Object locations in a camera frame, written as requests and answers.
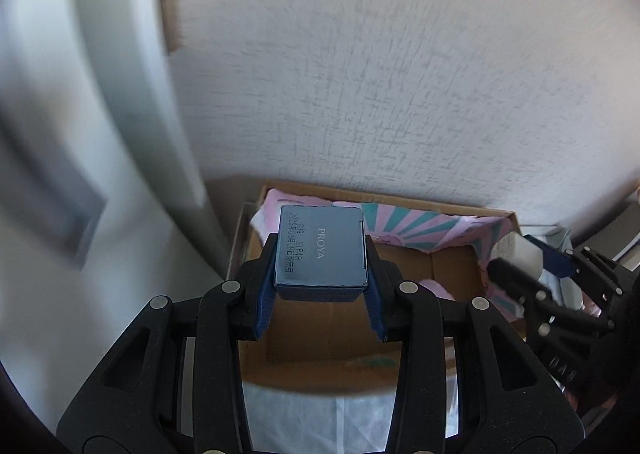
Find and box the white rectangular packet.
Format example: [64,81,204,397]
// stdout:
[492,232,544,281]

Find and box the white door frame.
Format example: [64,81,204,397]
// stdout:
[70,0,227,285]

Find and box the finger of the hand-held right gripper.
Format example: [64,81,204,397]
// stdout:
[486,257,615,331]
[566,245,627,301]

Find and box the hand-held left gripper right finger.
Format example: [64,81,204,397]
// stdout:
[364,233,587,454]

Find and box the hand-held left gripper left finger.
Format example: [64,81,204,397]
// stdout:
[57,233,279,454]

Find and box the blue rectangular box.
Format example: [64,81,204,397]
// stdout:
[273,204,370,304]

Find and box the white plastic bag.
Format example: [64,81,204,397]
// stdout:
[242,368,459,454]

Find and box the dark blue box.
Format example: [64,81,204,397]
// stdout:
[524,234,577,281]

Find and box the cardboard box with pink print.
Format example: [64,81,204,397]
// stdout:
[225,178,527,396]

